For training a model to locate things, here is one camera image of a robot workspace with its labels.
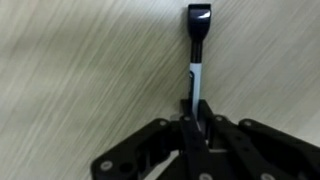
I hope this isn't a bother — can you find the black pen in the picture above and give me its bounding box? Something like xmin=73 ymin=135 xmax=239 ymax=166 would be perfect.
xmin=185 ymin=3 xmax=213 ymax=133

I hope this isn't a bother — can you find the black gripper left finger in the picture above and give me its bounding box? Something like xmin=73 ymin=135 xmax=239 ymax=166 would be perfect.
xmin=90 ymin=98 xmax=216 ymax=180

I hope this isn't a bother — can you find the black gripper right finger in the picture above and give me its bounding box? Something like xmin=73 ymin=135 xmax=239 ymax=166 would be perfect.
xmin=198 ymin=98 xmax=320 ymax=180

